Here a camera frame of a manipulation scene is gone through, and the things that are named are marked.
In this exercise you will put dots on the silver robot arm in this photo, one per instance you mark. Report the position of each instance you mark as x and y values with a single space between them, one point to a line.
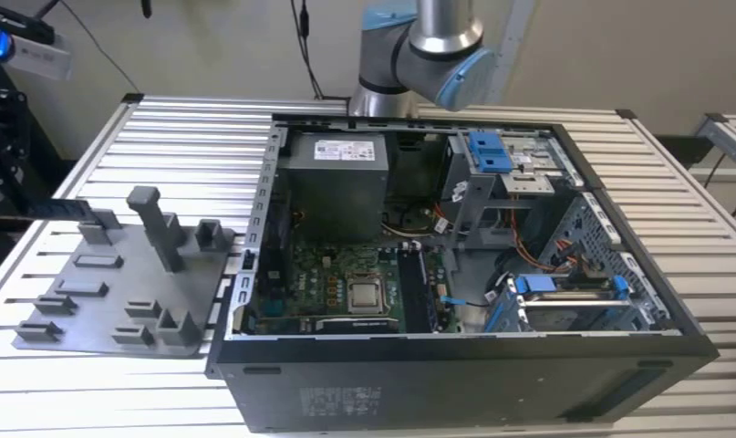
440 45

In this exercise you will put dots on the silver CPU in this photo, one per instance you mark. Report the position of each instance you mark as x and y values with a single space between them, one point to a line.
364 295

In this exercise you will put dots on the aluminium side table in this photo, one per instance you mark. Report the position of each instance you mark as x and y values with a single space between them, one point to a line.
732 137

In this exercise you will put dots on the teal port connector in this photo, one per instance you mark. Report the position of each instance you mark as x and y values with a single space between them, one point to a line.
271 306

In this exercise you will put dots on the blue RAM stick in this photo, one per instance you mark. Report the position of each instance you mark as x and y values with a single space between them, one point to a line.
60 210

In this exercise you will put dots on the green motherboard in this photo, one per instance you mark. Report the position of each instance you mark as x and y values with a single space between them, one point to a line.
319 269

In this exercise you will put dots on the grey parts rack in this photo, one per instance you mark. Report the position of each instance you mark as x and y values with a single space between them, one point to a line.
129 287

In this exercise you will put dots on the black table corner cap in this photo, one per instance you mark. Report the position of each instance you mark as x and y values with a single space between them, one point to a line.
716 117
626 114
133 96

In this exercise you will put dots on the NVIDIA graphics card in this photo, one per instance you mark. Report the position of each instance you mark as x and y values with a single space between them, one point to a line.
357 325

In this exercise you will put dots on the silver drive cage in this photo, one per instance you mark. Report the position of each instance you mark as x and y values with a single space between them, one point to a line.
528 182

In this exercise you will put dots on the blue drive latch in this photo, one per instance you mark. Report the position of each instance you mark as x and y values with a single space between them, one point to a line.
494 163
484 142

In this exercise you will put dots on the blue disk carrier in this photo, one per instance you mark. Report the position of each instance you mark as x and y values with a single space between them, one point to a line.
532 284

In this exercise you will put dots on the black hanging plug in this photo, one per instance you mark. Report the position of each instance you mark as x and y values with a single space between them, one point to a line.
145 7

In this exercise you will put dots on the grey power supply unit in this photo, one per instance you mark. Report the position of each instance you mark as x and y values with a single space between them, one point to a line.
333 201

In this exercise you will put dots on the perforated disk bay cage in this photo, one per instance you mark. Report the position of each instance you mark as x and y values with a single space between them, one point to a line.
592 228

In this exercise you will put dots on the black RAM slot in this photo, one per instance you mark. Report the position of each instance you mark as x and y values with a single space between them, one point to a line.
405 292
421 292

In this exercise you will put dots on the black PC case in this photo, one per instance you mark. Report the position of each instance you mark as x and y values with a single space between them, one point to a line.
404 392

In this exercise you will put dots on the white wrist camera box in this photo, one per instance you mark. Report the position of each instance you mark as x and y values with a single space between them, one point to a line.
39 57

